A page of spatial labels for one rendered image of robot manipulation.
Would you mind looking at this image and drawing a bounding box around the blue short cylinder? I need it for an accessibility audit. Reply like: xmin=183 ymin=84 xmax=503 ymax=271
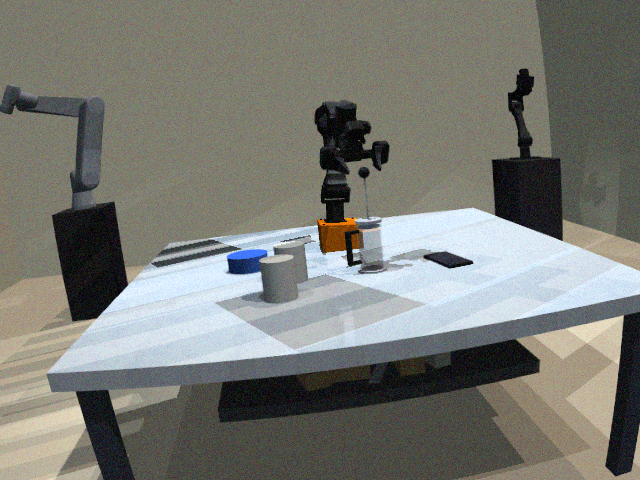
xmin=226 ymin=249 xmax=268 ymax=275

